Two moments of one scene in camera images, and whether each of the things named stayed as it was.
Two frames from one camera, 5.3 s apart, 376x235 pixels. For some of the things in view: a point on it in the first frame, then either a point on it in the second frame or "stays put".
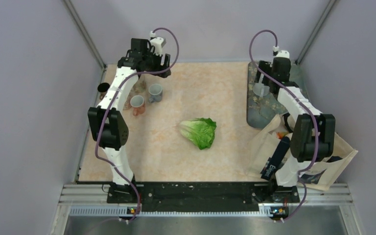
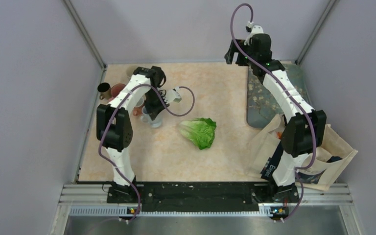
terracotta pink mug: (137, 102) stays put
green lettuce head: (200, 130) stays put
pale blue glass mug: (260, 89) → (155, 123)
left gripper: (160, 67) → (153, 110)
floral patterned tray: (261, 109) stays put
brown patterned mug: (103, 88) stays put
